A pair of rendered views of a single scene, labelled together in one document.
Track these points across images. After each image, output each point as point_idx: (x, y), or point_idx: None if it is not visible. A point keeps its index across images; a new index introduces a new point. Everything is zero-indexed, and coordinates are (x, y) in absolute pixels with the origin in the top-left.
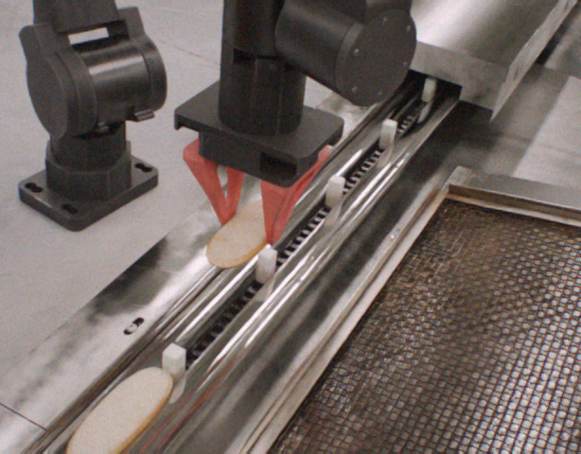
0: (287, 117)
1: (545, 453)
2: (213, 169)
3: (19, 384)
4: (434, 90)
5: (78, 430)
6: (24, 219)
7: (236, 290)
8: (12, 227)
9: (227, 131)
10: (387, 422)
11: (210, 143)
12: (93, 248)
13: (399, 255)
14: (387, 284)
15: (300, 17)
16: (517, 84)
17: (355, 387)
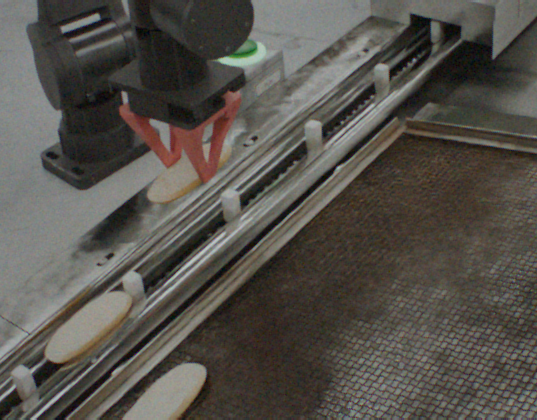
0: (187, 73)
1: (400, 334)
2: (145, 122)
3: (15, 303)
4: (441, 31)
5: (53, 336)
6: (44, 183)
7: (201, 229)
8: (34, 190)
9: (143, 90)
10: (282, 319)
11: (134, 100)
12: (95, 203)
13: (341, 187)
14: (322, 212)
15: (161, 0)
16: (530, 20)
17: (264, 295)
